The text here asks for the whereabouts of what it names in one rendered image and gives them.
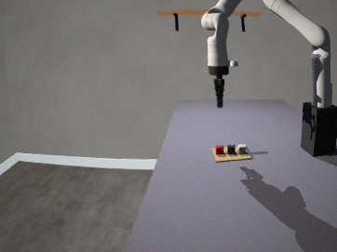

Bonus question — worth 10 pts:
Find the tan flat mat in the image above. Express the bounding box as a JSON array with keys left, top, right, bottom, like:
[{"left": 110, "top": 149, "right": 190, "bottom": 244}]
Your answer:
[{"left": 212, "top": 147, "right": 251, "bottom": 162}]

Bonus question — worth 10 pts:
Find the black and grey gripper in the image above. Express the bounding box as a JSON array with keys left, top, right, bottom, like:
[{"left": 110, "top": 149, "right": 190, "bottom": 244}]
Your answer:
[{"left": 209, "top": 66, "right": 229, "bottom": 108}]

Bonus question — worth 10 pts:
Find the red die with white pips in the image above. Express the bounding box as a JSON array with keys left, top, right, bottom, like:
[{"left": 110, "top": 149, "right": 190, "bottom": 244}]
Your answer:
[{"left": 216, "top": 145, "right": 223, "bottom": 154}]

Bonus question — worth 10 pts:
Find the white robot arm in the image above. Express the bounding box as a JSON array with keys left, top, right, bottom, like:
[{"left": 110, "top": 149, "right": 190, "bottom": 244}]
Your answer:
[{"left": 201, "top": 0, "right": 332, "bottom": 108}]

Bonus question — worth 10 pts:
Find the black die with white pips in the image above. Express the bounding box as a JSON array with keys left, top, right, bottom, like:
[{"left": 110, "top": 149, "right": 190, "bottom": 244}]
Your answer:
[{"left": 227, "top": 145, "right": 236, "bottom": 154}]

